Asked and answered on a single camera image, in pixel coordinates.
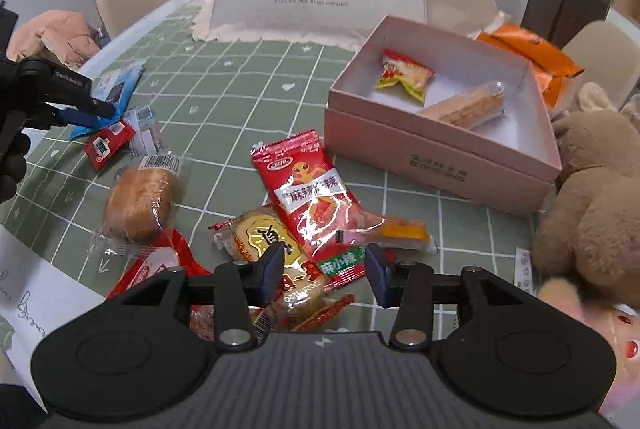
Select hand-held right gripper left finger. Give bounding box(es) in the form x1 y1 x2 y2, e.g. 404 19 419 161
102 241 287 352

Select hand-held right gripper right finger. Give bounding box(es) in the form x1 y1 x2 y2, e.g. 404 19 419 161
364 243 543 351

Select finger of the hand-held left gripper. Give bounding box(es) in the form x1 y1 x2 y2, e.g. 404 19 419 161
42 86 117 118
30 105 101 130

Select blue white snack packet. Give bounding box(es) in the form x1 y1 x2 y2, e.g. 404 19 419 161
67 61 146 140

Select large red spicy snack packet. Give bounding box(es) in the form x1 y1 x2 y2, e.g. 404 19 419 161
250 129 386 295

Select pink cardboard box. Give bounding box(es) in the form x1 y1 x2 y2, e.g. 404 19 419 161
322 15 563 216

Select person's left hand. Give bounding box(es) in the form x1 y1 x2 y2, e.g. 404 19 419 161
0 134 30 204

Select small red snack packet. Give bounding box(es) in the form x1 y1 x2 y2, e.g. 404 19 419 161
84 119 137 170

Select yellow round cookie packet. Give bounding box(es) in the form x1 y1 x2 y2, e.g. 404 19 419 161
209 206 328 330

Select small white snack packet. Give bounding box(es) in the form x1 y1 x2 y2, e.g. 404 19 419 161
127 106 161 157

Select yellow orange snack packet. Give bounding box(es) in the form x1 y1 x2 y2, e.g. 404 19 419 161
340 214 438 255

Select small red orange packet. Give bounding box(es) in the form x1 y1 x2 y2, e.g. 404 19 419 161
287 293 357 334

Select pink jacket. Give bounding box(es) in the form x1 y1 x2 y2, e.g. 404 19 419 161
6 10 108 70

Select bread in clear wrapper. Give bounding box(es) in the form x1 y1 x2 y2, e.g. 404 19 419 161
90 151 191 257

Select red white snack packet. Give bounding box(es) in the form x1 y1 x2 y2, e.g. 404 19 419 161
106 228 213 301

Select white label strip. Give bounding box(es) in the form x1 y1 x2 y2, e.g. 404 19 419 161
515 246 538 292

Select white paper sheet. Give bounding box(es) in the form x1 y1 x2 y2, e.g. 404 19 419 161
0 226 108 405

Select wafer cake in clear wrapper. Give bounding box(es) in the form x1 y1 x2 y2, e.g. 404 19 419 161
417 80 506 130

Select red yellow snack packet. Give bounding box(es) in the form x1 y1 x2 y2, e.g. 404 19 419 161
375 49 435 104

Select brown teddy bear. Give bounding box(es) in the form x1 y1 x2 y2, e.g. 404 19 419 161
530 84 640 310

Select pink plush toy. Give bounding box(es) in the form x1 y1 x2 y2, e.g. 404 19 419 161
537 279 640 429

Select orange snack bag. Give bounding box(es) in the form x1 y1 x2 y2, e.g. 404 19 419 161
475 23 586 107

